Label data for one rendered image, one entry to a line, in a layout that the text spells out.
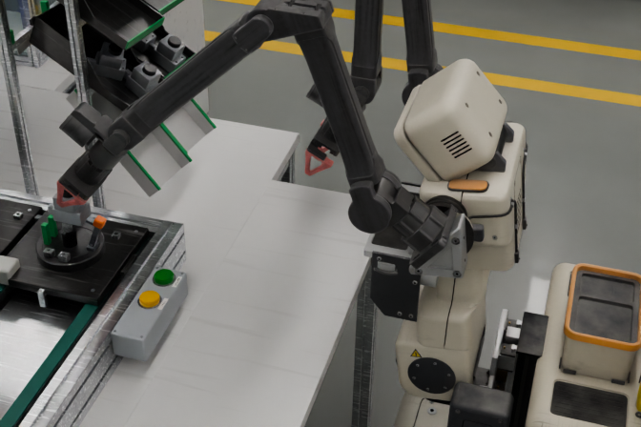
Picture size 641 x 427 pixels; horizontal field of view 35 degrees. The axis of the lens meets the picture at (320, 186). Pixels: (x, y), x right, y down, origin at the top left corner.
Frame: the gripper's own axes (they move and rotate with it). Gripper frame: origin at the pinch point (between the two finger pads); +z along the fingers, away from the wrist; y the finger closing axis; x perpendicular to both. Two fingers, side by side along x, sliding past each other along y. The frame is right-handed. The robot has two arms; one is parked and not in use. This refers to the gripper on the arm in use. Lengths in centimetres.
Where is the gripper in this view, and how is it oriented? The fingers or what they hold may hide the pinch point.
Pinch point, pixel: (67, 196)
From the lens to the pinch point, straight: 210.5
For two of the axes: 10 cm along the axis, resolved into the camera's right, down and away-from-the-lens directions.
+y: -3.0, 5.5, -7.8
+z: -6.1, 5.1, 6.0
